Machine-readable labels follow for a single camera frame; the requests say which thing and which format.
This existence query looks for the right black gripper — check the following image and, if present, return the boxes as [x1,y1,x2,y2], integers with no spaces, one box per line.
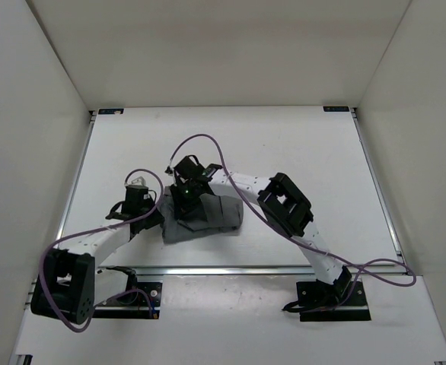
[171,180,202,220]

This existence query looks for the grey pleated skirt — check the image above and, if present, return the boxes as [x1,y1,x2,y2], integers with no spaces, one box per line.
[159,193,244,244]

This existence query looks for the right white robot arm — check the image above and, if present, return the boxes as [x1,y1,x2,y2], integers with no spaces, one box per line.
[166,155,352,305]

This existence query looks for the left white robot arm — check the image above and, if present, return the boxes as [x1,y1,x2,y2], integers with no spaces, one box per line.
[41,185,164,325]

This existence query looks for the left blue corner label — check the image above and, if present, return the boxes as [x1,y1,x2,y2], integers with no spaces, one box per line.
[98,108,124,115]

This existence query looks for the blue corner label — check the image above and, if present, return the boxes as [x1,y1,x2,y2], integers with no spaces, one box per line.
[98,108,124,115]
[323,106,350,113]

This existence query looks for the right blue corner label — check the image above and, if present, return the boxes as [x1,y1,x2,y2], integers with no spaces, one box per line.
[323,106,350,113]

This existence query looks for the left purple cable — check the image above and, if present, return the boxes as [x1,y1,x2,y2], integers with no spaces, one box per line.
[40,169,167,332]

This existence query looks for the purple cable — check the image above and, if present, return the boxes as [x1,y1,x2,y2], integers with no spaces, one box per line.
[40,169,167,332]
[167,133,417,313]

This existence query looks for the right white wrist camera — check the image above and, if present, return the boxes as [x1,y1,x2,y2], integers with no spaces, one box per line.
[164,165,177,177]

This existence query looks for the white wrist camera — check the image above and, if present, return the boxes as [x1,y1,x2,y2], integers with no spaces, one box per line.
[164,165,177,177]
[124,176,147,187]

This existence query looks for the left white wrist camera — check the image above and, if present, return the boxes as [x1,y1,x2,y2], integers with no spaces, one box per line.
[124,176,147,187]

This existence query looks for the aluminium front rail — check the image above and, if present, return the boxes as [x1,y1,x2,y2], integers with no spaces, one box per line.
[131,265,319,278]

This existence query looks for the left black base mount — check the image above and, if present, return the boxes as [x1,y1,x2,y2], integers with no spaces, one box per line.
[93,266,163,320]

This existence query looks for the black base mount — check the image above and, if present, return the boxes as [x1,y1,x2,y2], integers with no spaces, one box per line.
[93,266,163,320]
[282,267,371,322]

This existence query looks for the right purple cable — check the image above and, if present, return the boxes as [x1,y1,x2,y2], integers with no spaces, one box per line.
[167,133,417,313]

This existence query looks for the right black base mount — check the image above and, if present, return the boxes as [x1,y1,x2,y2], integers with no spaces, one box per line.
[282,267,371,322]

